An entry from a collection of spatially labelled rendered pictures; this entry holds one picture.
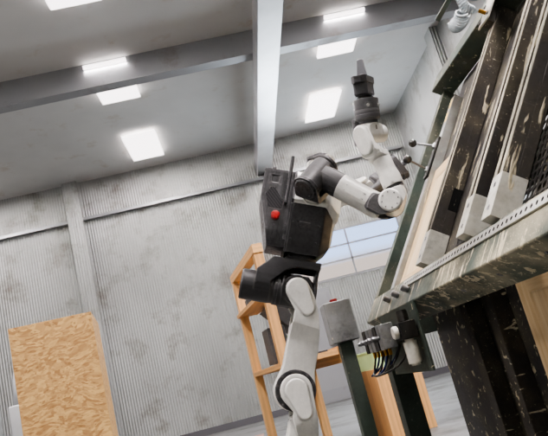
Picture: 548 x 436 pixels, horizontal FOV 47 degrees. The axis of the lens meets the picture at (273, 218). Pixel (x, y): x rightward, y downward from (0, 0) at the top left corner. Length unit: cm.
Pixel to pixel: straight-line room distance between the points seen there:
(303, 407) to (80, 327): 165
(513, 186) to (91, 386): 247
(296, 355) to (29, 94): 776
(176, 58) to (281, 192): 716
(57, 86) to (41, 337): 635
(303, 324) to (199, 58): 738
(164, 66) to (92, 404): 654
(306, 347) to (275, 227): 44
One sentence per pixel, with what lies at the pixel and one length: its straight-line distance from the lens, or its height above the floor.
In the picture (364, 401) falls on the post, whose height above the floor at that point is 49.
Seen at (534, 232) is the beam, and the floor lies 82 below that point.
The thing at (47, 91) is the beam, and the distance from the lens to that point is 956.
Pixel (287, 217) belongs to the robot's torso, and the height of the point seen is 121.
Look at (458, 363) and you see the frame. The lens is 280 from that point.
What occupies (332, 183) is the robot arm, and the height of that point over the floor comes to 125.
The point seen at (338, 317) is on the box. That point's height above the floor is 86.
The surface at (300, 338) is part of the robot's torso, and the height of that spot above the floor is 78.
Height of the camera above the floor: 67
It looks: 14 degrees up
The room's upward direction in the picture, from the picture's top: 14 degrees counter-clockwise
